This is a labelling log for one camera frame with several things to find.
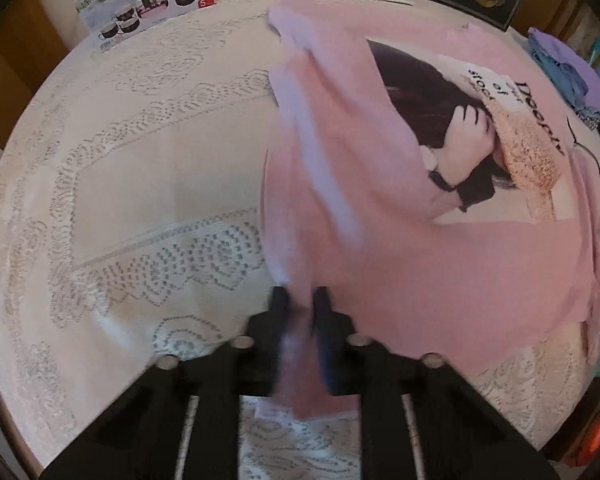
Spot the pink printed t-shirt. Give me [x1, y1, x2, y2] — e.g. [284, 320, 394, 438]
[259, 0, 600, 419]

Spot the purple folded cloth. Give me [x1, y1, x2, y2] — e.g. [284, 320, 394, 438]
[528, 27, 600, 113]

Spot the blue folded cloth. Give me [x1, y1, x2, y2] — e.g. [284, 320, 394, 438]
[532, 52, 588, 110]

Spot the orange object at edge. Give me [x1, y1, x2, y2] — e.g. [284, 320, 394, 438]
[565, 410, 600, 467]

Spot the white lace tablecloth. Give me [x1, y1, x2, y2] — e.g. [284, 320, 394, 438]
[0, 0, 600, 465]

